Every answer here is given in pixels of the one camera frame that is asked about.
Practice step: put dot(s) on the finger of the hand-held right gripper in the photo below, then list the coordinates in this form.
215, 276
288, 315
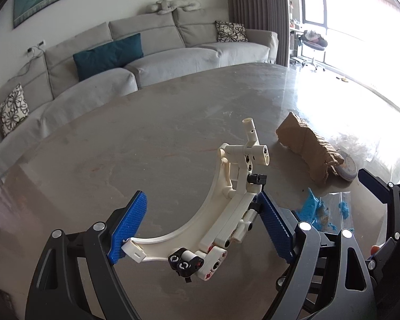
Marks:
375, 186
391, 250

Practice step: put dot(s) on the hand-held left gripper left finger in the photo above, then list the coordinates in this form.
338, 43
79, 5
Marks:
128, 230

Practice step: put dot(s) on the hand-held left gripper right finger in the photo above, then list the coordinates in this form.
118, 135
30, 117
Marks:
276, 226

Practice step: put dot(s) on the white toy building-block assembly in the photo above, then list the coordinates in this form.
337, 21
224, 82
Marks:
240, 206

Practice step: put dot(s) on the white round disc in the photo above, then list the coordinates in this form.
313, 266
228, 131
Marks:
348, 168

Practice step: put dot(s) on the clear bag with blue clay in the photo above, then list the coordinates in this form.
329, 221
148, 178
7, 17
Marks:
311, 206

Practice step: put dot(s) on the crumpled clear plastic wrap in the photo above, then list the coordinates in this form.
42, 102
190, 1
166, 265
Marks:
353, 143

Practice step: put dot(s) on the crumpled brown paper bag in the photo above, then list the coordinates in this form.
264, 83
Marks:
306, 146

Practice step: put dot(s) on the pair of slippers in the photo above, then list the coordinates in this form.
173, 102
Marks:
342, 79

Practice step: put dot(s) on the swivel chair with clothes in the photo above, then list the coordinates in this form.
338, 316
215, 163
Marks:
313, 40

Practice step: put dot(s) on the black-and-white floral cushion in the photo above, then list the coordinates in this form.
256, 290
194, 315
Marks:
12, 110
231, 31

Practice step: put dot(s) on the grey fabric sofa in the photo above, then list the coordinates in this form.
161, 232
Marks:
173, 63

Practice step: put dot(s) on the teal cushion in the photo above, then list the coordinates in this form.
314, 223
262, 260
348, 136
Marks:
108, 56

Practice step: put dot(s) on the white shelf with small items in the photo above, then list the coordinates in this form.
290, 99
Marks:
295, 30

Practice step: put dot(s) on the large window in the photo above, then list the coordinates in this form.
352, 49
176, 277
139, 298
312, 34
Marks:
315, 3

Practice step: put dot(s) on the grey-brown curtain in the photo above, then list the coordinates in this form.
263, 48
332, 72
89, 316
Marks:
256, 13

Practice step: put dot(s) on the white plush toy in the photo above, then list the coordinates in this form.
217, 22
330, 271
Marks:
173, 5

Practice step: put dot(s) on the white wall socket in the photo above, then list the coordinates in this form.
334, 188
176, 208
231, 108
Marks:
41, 43

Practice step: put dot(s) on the teal curved wall painting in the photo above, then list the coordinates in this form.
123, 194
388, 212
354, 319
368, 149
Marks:
36, 1

